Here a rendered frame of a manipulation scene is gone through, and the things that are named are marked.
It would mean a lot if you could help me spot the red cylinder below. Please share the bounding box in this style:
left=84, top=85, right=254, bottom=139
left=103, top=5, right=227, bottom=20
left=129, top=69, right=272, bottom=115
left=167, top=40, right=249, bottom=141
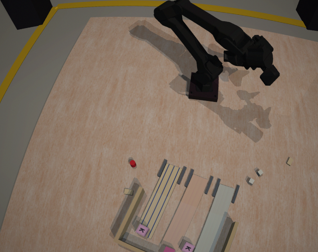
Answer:
left=130, top=160, right=136, bottom=168

